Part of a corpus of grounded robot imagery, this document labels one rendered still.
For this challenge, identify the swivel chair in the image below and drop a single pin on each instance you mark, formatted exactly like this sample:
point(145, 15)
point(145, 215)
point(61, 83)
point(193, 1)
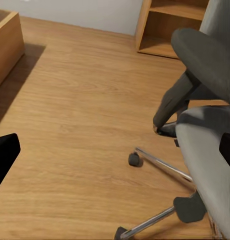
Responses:
point(198, 130)

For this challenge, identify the bed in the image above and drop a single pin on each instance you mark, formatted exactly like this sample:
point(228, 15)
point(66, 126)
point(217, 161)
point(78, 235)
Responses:
point(11, 41)

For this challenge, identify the bookcase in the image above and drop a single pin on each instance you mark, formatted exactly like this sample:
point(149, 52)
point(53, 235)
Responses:
point(160, 18)

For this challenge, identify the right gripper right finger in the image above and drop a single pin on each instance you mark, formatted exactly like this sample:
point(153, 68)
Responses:
point(224, 147)

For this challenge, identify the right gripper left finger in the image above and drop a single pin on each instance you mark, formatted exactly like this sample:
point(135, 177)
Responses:
point(9, 150)

